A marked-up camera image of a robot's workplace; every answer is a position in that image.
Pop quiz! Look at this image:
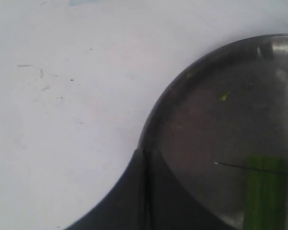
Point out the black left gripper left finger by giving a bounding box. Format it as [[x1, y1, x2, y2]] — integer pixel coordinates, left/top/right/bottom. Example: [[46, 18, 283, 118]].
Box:
[[67, 149, 146, 230]]

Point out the round steel plate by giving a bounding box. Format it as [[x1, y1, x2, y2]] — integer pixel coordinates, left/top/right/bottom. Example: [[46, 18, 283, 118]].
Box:
[[138, 34, 288, 230]]

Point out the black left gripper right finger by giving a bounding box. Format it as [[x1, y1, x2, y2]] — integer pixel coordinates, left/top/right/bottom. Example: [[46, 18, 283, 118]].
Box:
[[145, 150, 233, 230]]

